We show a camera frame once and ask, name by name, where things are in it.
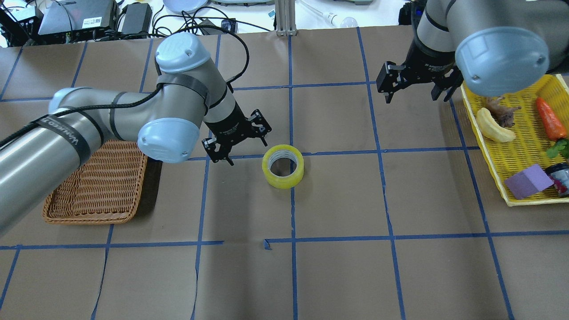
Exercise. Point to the orange toy carrot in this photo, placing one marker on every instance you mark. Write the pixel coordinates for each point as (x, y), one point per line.
(552, 125)

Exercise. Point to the light blue plate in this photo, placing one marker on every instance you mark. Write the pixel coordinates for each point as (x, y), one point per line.
(188, 6)

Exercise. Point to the yellow tape roll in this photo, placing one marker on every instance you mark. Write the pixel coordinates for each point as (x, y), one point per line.
(283, 166)

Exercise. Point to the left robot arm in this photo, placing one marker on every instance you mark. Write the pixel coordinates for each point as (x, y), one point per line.
(165, 124)

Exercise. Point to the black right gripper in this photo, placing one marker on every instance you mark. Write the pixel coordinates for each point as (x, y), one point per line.
(424, 64)

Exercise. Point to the purple foam block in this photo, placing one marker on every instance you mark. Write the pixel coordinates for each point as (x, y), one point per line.
(528, 182)

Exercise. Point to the brown wicker basket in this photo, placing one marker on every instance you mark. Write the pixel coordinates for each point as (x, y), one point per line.
(105, 190)

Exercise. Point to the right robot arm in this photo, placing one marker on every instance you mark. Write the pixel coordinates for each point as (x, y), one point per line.
(494, 46)

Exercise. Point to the black power adapter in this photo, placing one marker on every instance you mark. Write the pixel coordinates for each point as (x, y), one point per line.
(206, 27)
(136, 19)

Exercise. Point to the aluminium frame post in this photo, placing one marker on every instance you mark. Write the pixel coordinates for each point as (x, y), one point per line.
(285, 18)

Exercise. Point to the small dark can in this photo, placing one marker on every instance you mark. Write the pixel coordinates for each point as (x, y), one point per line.
(559, 174)

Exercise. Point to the white light bulb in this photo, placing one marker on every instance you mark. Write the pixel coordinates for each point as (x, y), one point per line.
(341, 21)

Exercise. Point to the black electronics box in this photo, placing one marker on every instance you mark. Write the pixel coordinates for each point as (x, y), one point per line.
(81, 17)

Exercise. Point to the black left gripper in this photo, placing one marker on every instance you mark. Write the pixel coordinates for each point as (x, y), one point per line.
(228, 126)

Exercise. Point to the yellow plastic basket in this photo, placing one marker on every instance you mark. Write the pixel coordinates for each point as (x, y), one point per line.
(529, 147)

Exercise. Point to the yellow toy banana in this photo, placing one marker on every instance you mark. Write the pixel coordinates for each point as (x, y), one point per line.
(491, 129)

